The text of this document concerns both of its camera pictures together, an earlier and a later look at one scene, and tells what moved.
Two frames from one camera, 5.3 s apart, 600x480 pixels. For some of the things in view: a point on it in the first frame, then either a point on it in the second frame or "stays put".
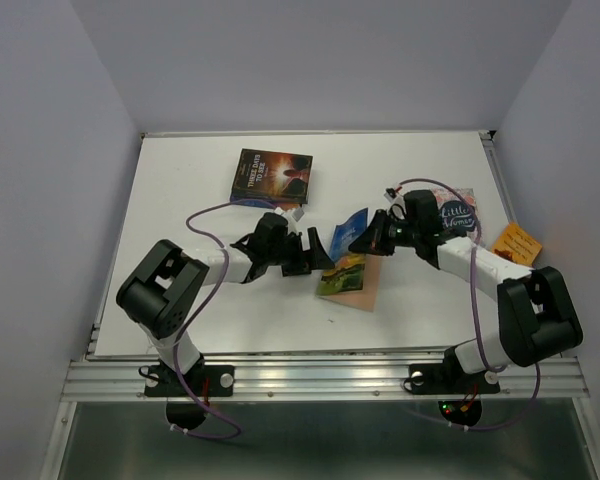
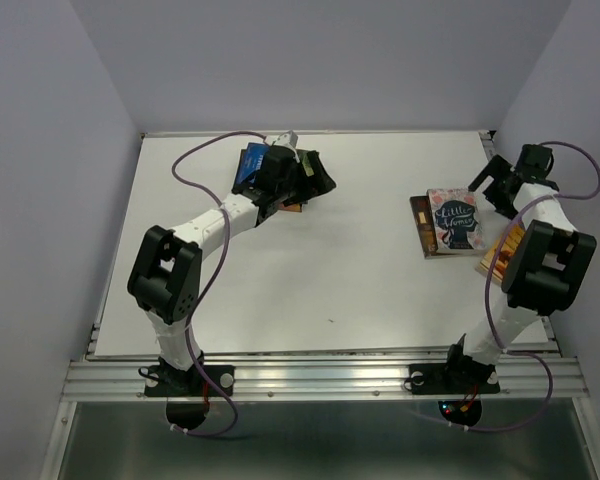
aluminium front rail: x=319 y=378 stays put
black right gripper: x=371 y=241 to x=495 y=167
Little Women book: x=457 y=217 stays put
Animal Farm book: x=348 y=272 to x=250 y=161
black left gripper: x=305 y=262 to x=316 y=184
